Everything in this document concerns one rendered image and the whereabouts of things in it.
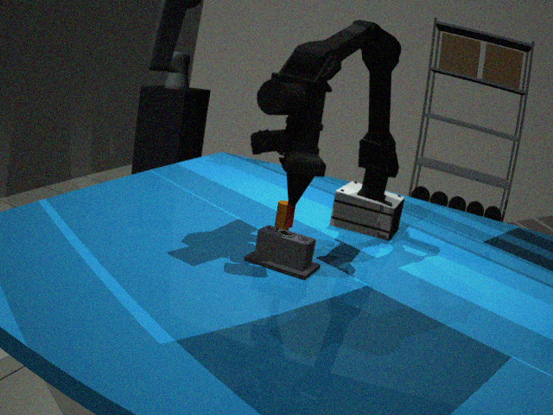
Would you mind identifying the brown cylinder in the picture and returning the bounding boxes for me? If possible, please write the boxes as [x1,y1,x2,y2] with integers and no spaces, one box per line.
[275,201,289,231]

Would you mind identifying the dark red cylindrical peg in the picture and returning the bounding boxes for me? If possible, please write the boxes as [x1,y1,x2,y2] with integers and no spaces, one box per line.
[284,201,296,227]

